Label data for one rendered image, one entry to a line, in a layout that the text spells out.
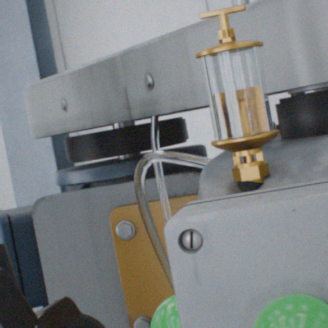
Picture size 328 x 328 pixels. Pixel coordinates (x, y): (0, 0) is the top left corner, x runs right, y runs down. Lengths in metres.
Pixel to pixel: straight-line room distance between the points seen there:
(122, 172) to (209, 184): 0.40
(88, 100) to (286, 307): 0.43
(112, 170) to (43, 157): 4.55
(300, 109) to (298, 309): 0.19
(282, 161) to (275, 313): 0.11
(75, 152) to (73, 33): 4.92
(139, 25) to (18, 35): 0.81
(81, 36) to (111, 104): 5.06
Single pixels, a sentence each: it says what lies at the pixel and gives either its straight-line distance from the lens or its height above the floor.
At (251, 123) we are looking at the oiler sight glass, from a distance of 0.35.
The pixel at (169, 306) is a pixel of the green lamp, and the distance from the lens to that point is 0.30.
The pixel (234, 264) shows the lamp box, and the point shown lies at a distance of 0.28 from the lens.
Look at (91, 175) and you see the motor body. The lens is 0.77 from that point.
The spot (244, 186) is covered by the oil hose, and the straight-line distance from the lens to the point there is 0.35.
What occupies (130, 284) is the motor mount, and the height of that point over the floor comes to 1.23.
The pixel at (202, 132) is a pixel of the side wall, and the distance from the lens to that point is 5.53.
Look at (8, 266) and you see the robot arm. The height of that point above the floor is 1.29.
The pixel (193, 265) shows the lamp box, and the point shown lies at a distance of 0.28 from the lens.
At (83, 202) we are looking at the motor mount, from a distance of 0.74.
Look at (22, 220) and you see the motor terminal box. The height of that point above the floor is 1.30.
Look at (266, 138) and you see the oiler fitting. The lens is 0.35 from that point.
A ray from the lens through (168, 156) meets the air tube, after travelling 0.43.
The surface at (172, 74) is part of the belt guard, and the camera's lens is 0.55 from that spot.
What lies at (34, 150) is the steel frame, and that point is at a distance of 5.32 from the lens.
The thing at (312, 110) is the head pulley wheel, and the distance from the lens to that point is 0.44.
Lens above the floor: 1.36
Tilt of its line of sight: 3 degrees down
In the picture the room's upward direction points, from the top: 10 degrees counter-clockwise
